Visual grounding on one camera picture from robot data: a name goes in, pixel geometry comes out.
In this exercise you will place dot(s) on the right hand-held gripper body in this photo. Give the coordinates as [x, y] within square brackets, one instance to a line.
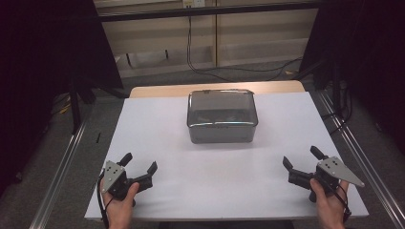
[334, 170]

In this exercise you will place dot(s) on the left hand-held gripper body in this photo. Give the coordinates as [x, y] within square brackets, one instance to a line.
[114, 178]

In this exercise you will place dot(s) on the clear plastic storage box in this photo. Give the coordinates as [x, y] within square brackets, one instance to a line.
[222, 108]

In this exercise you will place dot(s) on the person's left hand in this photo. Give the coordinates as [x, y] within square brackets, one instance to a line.
[119, 211]

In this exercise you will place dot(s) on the person's right hand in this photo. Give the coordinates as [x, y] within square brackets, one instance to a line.
[331, 211]

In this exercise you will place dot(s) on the white table sheet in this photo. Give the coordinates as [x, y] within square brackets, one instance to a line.
[207, 181]

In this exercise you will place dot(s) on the black stand leg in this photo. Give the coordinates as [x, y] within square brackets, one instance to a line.
[75, 108]

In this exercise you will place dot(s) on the wooden table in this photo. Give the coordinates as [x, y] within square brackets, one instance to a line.
[159, 90]

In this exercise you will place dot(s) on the black curtain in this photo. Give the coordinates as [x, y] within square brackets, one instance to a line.
[369, 47]
[38, 63]

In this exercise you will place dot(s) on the white power strip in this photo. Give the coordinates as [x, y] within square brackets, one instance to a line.
[193, 3]

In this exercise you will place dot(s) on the metal floor rail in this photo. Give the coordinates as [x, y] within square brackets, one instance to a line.
[372, 178]
[59, 178]

